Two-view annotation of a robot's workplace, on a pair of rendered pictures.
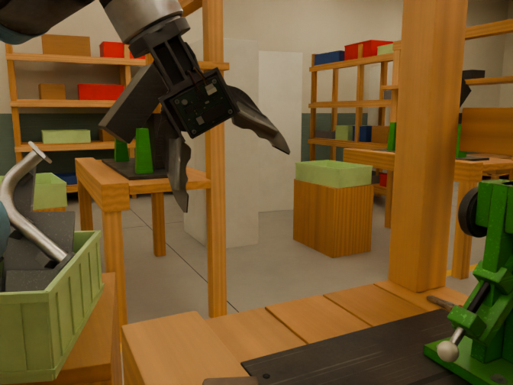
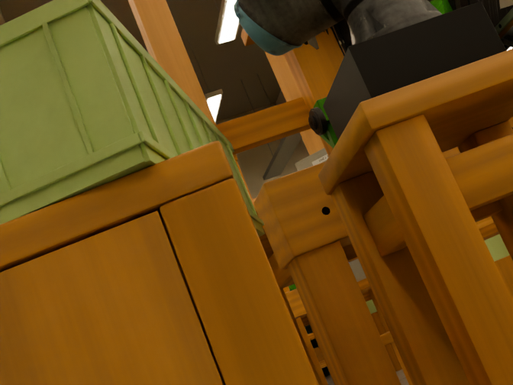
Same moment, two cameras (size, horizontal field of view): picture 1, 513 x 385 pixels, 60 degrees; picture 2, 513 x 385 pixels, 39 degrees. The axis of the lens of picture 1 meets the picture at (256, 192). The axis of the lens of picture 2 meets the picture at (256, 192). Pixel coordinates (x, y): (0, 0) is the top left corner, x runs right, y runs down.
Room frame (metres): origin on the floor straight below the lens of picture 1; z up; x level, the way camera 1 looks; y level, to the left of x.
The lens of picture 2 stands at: (0.45, 1.51, 0.60)
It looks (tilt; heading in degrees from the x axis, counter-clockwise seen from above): 12 degrees up; 283
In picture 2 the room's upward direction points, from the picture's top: 22 degrees counter-clockwise
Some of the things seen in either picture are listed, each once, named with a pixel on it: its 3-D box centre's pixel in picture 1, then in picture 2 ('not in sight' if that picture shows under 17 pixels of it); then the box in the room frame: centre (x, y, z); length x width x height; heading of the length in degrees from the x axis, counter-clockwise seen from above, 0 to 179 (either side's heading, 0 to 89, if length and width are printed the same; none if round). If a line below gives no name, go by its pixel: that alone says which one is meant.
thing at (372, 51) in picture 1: (367, 121); not in sight; (6.61, -1.63, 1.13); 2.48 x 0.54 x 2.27; 27
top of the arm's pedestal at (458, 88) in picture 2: not in sight; (437, 120); (0.40, 0.42, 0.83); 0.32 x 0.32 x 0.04; 23
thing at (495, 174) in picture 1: (495, 166); not in sight; (8.68, -4.70, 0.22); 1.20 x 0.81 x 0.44; 120
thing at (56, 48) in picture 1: (127, 121); not in sight; (6.71, 1.93, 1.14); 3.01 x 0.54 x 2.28; 117
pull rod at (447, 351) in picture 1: (456, 338); not in sight; (0.56, -0.27, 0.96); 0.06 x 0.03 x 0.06; 116
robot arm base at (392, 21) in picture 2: not in sight; (391, 25); (0.40, 0.42, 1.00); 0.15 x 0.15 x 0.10
